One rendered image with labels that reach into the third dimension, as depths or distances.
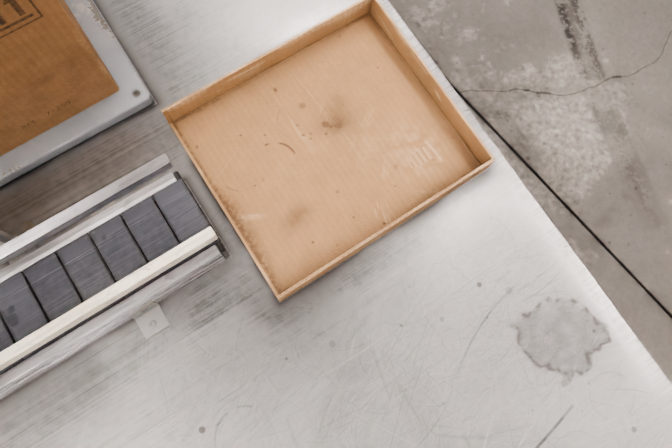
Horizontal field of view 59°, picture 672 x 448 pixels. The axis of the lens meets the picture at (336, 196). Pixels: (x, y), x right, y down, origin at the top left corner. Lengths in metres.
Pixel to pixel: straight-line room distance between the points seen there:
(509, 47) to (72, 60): 1.38
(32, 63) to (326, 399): 0.46
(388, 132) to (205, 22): 0.28
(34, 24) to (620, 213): 1.51
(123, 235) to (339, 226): 0.24
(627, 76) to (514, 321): 1.30
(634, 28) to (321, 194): 1.46
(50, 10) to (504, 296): 0.56
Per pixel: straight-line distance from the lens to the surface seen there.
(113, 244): 0.69
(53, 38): 0.65
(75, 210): 0.62
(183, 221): 0.68
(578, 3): 2.00
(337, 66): 0.78
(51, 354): 0.70
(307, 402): 0.70
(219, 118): 0.76
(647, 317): 1.77
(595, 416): 0.78
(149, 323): 0.72
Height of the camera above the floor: 1.53
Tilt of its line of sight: 75 degrees down
